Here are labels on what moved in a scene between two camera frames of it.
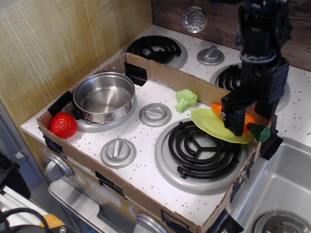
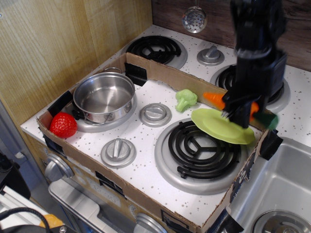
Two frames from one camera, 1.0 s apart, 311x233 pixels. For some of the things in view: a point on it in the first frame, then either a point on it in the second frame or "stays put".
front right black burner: x=193 y=161 stays put
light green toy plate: x=207 y=119 stays put
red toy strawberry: x=63 y=124 stays put
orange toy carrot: x=261 y=132 → x=218 y=101
